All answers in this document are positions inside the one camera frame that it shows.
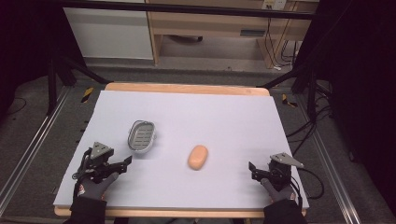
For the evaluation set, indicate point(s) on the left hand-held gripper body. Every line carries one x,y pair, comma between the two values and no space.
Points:
100,153

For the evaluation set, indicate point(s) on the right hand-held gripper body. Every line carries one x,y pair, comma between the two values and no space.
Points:
280,171

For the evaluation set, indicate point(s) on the person's right hand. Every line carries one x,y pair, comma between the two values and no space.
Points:
278,193

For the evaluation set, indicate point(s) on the person's left hand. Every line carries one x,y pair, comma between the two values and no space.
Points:
95,187

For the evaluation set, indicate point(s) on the grey soap dish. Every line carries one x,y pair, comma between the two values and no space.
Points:
142,136

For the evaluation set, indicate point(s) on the yellow black floor marker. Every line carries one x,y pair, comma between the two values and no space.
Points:
87,95
288,101

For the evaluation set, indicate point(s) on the white table mat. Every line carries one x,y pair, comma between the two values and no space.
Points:
199,118

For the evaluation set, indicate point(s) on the black metal stand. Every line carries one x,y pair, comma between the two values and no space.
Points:
305,77
57,77

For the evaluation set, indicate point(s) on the wooden table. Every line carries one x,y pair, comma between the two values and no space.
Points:
186,88

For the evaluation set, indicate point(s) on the white cabinet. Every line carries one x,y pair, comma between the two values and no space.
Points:
109,34

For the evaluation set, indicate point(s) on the wooden desk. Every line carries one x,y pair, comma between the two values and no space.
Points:
211,25

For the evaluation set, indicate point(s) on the white power strip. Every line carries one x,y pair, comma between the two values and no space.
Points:
274,4

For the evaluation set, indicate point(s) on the metal floor rail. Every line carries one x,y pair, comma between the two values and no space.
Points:
331,174
34,146

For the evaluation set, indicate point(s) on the black metal frame bar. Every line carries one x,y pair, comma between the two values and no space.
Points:
186,8

